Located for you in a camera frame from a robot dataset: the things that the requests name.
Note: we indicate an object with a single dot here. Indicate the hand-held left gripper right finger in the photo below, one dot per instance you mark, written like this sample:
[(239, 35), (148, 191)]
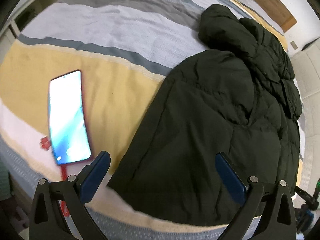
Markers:
[(230, 177)]

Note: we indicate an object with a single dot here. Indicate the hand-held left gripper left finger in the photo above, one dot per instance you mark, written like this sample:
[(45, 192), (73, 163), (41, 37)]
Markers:
[(96, 173)]

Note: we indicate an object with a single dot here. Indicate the black puffer coat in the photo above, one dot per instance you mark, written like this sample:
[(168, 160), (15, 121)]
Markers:
[(212, 120)]

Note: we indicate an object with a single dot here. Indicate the red knot charm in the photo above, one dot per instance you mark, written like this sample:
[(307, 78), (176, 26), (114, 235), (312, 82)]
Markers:
[(45, 143)]

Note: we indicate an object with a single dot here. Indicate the smartphone with red case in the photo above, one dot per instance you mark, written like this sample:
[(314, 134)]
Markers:
[(68, 115)]

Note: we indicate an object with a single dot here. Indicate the white wardrobe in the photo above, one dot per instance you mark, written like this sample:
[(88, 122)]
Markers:
[(308, 75)]

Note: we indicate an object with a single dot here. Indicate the striped bedspread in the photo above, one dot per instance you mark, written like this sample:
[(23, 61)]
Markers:
[(100, 42)]

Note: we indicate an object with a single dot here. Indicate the wooden headboard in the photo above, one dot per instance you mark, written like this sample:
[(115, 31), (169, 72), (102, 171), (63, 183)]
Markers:
[(270, 2)]

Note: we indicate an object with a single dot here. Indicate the white shelf unit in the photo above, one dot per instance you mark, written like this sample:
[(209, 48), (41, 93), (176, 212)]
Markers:
[(37, 2)]

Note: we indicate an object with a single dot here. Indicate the wall outlet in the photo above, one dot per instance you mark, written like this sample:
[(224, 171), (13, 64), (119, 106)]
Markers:
[(293, 45)]

